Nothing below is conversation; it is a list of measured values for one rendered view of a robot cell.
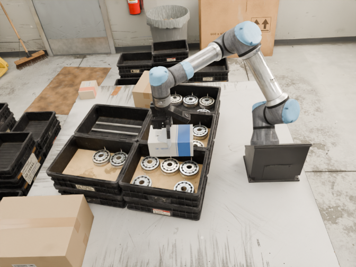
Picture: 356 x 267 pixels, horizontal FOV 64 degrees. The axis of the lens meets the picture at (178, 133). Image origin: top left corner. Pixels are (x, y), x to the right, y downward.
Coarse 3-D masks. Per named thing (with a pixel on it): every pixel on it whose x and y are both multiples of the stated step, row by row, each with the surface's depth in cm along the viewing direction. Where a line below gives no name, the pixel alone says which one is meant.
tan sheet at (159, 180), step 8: (160, 160) 160; (136, 168) 157; (160, 168) 156; (200, 168) 154; (136, 176) 153; (152, 176) 152; (160, 176) 152; (168, 176) 151; (176, 176) 151; (160, 184) 148; (168, 184) 148; (192, 184) 147
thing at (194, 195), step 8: (136, 144) 157; (144, 144) 157; (128, 160) 148; (200, 176) 137; (120, 184) 137; (128, 184) 137; (136, 184) 136; (200, 184) 134; (160, 192) 134; (168, 192) 132; (176, 192) 131; (184, 192) 132; (200, 192) 132
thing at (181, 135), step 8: (152, 128) 134; (176, 128) 133; (184, 128) 133; (192, 128) 132; (152, 136) 130; (176, 136) 129; (184, 136) 129; (192, 136) 128; (152, 144) 128; (160, 144) 127; (176, 144) 127; (184, 144) 127; (192, 144) 127; (152, 152) 131; (160, 152) 131; (168, 152) 131; (176, 152) 130; (184, 152) 130; (192, 152) 130
